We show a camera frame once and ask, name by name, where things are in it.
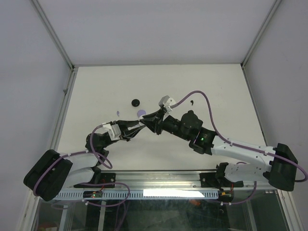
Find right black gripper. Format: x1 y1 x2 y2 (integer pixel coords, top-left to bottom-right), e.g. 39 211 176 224
140 108 191 142

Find black earbud charging case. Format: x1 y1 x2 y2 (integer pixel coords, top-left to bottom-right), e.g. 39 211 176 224
131 99 140 107

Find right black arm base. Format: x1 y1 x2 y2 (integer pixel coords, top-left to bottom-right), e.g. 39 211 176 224
199 172 244 189

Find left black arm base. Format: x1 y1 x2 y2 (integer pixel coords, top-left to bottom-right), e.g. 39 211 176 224
73 172 116 189

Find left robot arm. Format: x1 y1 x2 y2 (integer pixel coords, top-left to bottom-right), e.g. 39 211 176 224
23 120 145 201

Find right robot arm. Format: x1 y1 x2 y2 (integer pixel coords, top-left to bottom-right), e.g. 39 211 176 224
141 110 298 192

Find purple earbud charging case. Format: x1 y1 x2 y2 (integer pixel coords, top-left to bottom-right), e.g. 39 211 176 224
137 109 146 117

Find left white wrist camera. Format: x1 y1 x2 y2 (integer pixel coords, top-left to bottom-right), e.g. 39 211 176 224
101 122 122 141

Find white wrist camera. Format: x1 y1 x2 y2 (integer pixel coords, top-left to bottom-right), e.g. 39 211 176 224
158 95 176 112
101 122 122 141

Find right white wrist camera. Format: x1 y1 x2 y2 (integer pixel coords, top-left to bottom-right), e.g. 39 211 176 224
158 95 176 112

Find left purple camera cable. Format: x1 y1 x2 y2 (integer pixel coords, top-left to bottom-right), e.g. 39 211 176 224
33 125 113 197

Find purple camera cable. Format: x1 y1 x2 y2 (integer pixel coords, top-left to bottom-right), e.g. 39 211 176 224
33 125 113 197
172 90 308 182

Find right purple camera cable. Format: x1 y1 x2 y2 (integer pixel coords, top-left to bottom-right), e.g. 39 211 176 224
172 90 308 182

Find white slotted cable duct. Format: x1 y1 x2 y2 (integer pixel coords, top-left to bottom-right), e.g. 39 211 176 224
54 189 218 200

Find purple cable under rail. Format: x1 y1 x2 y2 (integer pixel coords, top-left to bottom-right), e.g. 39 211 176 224
51 181 130 231

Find aluminium mounting rail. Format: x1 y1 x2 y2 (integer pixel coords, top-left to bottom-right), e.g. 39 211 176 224
57 169 288 193

